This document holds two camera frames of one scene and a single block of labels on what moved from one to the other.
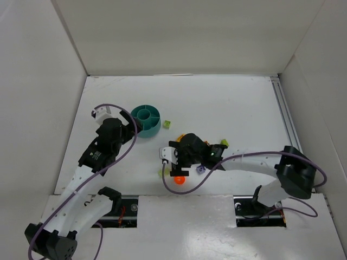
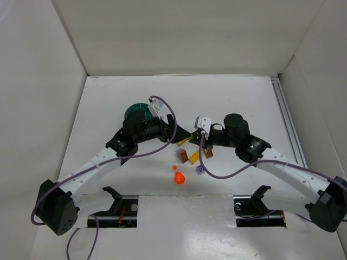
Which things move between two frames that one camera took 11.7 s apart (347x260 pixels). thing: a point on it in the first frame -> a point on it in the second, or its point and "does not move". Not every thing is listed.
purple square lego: [200, 169] does not move
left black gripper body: [127, 128] -> [166, 129]
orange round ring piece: [180, 180] does not move
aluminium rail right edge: [287, 118] does not move
